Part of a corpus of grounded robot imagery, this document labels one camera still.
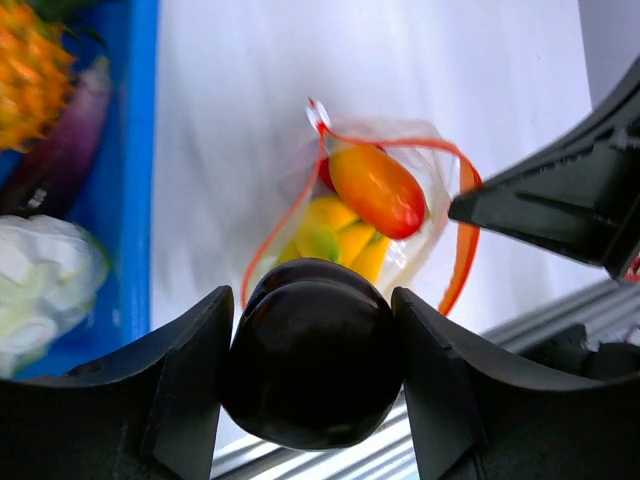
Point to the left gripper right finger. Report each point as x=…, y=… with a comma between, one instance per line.
x=553, y=410

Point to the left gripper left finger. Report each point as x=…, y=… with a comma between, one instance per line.
x=146, y=411

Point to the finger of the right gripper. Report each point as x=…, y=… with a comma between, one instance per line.
x=579, y=196

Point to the dark purple plum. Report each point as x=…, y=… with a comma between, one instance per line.
x=316, y=360

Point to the clear zip top bag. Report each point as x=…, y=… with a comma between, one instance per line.
x=439, y=166

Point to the orange mango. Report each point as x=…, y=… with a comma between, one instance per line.
x=401, y=209

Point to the large yellow banana bunch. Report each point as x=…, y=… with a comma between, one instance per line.
x=332, y=231

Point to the red bell pepper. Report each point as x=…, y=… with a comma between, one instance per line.
x=356, y=172

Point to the green white cabbage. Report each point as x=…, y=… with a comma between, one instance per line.
x=51, y=272

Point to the blue plastic bin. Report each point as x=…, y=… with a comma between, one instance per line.
x=115, y=203

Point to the purple eggplant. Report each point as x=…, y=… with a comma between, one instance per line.
x=50, y=177

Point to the orange spiky fruit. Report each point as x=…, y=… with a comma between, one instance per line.
x=35, y=69

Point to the aluminium mounting rail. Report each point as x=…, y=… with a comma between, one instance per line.
x=608, y=310

